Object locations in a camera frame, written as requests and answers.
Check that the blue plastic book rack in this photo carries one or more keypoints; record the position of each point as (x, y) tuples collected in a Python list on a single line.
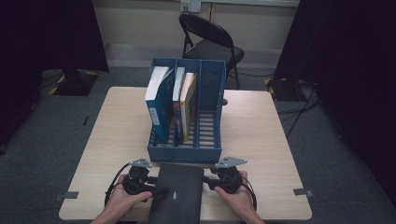
[(208, 124)]

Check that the black curtain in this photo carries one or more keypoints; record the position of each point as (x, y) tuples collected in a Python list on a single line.
[(351, 62), (46, 37)]

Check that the red illustrated book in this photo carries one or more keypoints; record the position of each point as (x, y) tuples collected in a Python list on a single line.
[(178, 102)]

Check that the yellow book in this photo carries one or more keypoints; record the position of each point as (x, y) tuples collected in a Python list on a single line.
[(189, 105)]

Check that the person's left hand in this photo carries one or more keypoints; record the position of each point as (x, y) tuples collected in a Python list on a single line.
[(123, 202)]

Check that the black book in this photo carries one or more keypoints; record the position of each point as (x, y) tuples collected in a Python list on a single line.
[(180, 186)]

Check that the person's right hand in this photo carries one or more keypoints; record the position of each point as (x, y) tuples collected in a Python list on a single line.
[(243, 200)]

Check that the thick blue book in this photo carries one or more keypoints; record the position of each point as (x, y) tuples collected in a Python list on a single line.
[(160, 109)]

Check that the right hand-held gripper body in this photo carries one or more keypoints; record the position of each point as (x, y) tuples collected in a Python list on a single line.
[(229, 180)]

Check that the white wall socket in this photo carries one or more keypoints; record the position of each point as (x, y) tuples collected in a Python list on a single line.
[(190, 5)]

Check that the grey tape strip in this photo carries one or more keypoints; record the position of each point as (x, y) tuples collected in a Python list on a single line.
[(67, 195), (303, 192)]

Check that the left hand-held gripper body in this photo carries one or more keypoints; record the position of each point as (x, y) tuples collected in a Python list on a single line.
[(137, 183)]

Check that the black folding chair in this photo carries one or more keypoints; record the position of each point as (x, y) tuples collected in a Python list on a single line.
[(214, 49)]

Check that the black stand base striped tape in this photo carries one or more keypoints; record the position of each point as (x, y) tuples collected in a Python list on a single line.
[(281, 90), (74, 82)]

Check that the small dark round object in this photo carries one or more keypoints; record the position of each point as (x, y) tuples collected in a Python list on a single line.
[(224, 101)]

